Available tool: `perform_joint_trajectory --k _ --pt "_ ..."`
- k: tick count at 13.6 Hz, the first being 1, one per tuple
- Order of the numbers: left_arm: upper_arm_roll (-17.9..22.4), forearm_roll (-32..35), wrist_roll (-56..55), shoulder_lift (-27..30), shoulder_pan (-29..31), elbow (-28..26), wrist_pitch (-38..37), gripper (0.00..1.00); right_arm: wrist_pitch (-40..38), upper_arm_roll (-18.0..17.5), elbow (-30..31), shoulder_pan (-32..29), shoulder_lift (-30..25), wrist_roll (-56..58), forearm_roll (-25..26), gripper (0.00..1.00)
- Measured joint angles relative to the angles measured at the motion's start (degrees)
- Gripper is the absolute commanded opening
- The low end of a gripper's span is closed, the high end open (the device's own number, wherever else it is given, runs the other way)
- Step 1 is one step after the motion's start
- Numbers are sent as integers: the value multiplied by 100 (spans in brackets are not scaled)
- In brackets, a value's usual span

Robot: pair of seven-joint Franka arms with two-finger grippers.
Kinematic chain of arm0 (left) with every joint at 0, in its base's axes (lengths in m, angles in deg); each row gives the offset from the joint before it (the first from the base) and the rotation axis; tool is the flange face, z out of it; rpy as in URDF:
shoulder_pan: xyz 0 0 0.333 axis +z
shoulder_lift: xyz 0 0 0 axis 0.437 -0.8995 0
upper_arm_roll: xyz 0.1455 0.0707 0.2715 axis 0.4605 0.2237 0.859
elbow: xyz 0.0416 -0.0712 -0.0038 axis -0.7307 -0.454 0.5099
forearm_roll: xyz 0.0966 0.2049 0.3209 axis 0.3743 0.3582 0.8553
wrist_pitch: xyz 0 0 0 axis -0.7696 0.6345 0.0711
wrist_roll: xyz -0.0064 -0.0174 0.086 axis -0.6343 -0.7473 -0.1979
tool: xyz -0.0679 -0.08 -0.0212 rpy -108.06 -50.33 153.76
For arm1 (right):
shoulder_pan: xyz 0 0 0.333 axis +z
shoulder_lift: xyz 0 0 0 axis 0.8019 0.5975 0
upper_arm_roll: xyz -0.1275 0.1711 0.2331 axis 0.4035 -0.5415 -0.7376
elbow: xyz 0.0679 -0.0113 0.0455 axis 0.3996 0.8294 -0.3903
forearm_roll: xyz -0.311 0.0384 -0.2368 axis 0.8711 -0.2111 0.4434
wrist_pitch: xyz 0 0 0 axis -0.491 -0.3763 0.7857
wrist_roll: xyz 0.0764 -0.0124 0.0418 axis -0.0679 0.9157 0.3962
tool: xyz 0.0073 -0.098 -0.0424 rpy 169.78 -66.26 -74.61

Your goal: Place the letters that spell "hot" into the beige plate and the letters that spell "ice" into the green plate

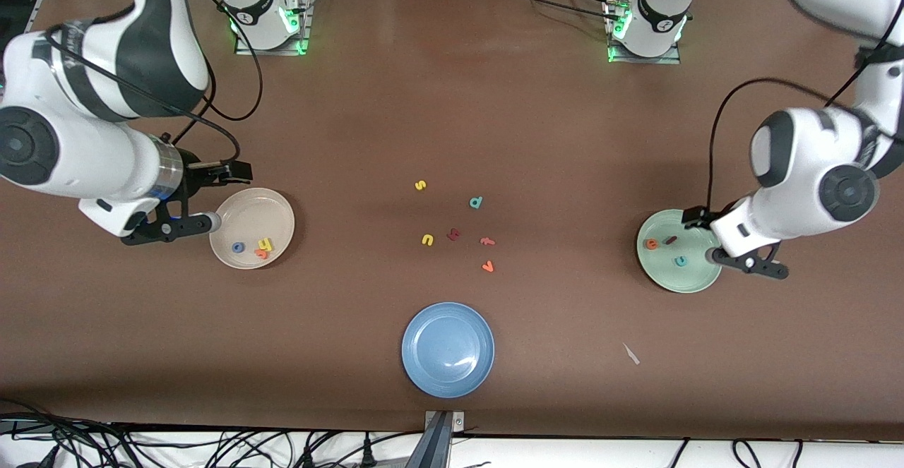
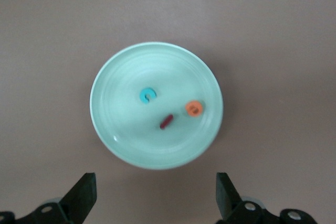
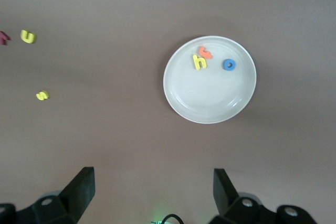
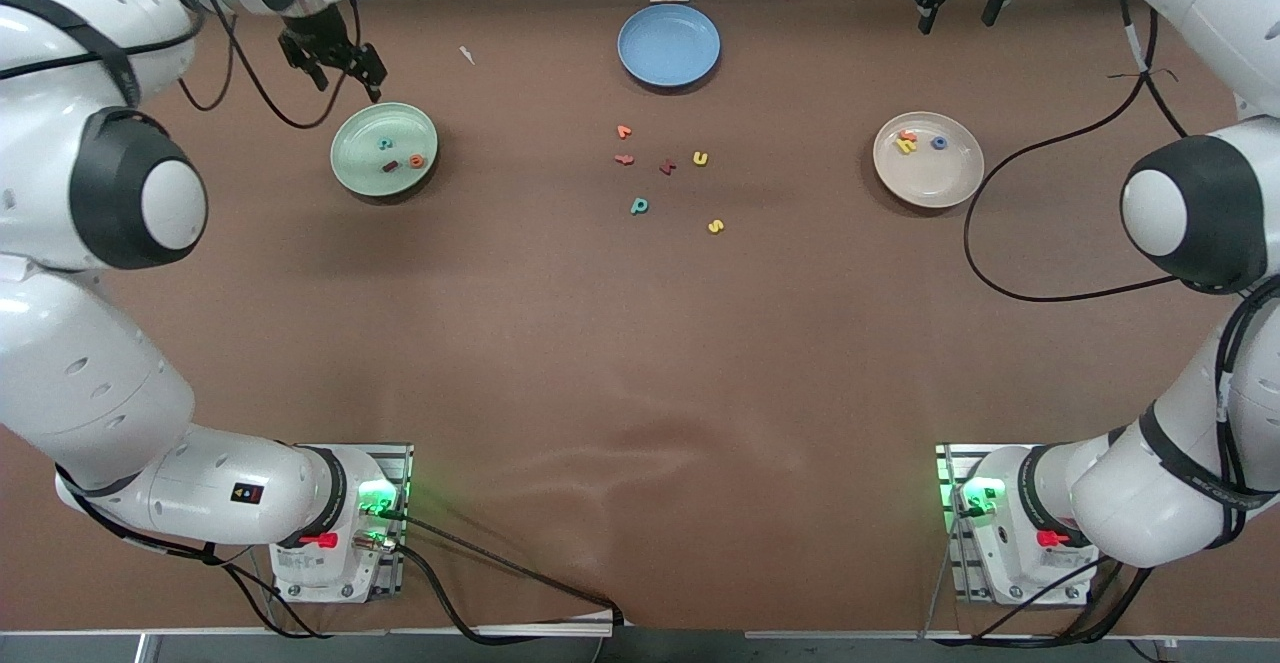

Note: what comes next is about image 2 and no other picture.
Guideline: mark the brown table cover sheet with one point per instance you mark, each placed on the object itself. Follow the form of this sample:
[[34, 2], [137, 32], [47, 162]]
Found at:
[[262, 37]]

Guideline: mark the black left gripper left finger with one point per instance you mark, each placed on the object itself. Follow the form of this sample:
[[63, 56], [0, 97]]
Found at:
[[68, 208]]

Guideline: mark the orange foam letter e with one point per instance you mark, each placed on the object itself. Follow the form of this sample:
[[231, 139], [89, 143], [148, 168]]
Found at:
[[187, 108]]

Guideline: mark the teal foam letter c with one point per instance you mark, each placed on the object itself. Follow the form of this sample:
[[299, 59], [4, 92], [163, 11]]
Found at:
[[143, 95]]

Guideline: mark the dark red straight foam letter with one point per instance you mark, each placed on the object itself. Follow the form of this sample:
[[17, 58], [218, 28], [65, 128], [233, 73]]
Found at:
[[166, 121]]

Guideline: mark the green plate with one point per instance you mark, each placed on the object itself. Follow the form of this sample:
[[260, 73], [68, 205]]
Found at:
[[131, 134]]

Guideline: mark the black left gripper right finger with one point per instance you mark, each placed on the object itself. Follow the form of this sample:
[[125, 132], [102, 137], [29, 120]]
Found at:
[[239, 212]]

